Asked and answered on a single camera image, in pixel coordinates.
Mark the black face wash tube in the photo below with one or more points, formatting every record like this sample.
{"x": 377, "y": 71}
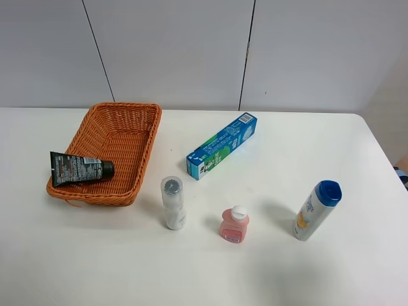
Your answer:
{"x": 69, "y": 169}

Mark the blue green toothpaste box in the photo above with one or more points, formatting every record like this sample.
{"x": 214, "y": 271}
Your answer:
{"x": 212, "y": 152}

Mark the orange wicker basket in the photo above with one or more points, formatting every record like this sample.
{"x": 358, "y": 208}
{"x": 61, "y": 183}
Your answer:
{"x": 122, "y": 133}

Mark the blue patterned object at edge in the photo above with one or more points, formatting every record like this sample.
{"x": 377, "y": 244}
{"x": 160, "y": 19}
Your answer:
{"x": 402, "y": 176}

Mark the white roll-on deodorant bottle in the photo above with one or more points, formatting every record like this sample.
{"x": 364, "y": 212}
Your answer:
{"x": 173, "y": 202}

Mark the pink lotion bottle white cap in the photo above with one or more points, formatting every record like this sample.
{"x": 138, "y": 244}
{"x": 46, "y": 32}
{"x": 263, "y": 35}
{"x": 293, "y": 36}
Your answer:
{"x": 234, "y": 224}

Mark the white shampoo bottle blue cap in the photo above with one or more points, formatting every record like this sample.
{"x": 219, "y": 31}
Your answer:
{"x": 321, "y": 202}

